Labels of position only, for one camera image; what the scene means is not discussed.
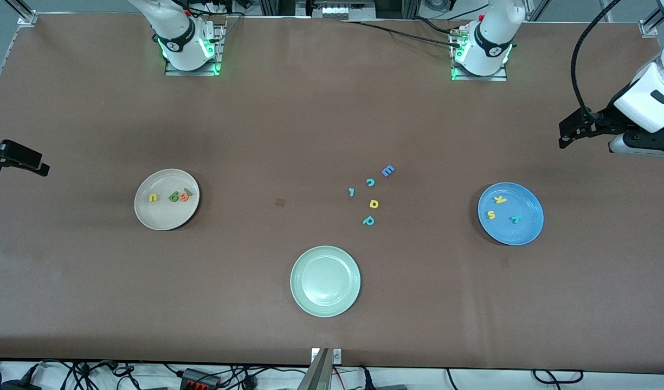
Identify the black orange power strip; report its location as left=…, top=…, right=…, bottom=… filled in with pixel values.
left=179, top=368, right=222, bottom=389

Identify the grey metal post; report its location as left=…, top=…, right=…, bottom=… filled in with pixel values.
left=298, top=348, right=330, bottom=390

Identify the thin black cable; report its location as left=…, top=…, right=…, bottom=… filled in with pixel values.
left=410, top=16, right=457, bottom=34

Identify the blue round plate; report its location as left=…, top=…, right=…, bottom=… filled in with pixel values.
left=477, top=182, right=544, bottom=246

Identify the metal control box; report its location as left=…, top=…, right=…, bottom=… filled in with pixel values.
left=296, top=0, right=378, bottom=20

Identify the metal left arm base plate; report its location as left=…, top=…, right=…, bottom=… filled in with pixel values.
left=450, top=24, right=508, bottom=82

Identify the looped black cable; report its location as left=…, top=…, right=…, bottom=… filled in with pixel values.
left=531, top=369, right=585, bottom=385

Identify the beige round plate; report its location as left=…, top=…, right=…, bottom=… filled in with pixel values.
left=134, top=168, right=201, bottom=231

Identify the tangled black cable bundle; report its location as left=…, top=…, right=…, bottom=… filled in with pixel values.
left=0, top=360, right=180, bottom=390

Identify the thick black braided cable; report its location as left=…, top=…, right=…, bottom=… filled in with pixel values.
left=340, top=19, right=462, bottom=48

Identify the pale green round plate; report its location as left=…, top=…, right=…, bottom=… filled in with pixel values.
left=290, top=245, right=362, bottom=318

